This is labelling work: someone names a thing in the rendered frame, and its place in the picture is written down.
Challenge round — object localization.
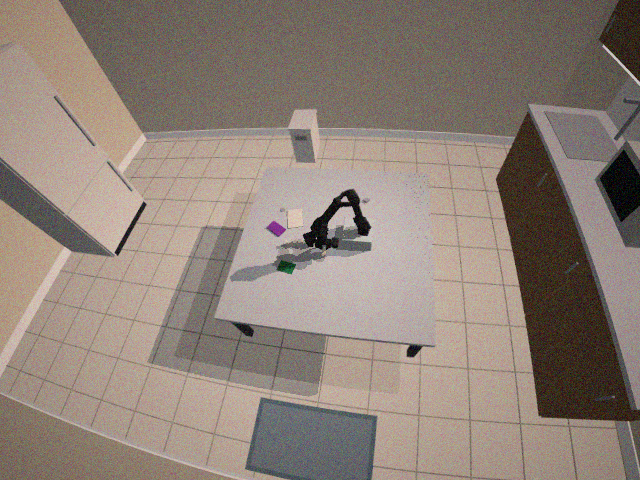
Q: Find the green flat rectangular block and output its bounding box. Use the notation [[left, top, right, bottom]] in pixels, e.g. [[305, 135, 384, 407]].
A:
[[277, 260, 296, 275]]

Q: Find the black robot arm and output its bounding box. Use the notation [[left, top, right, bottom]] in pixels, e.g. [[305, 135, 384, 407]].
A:
[[303, 188, 371, 244]]

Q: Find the beige flat slab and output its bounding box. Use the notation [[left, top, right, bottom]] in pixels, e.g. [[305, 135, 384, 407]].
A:
[[287, 208, 303, 229]]

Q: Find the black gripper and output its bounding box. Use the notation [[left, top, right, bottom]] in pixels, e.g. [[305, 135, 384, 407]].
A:
[[307, 236, 339, 250]]

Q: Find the purple flat bar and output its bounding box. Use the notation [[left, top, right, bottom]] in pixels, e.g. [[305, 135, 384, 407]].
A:
[[267, 221, 286, 237]]

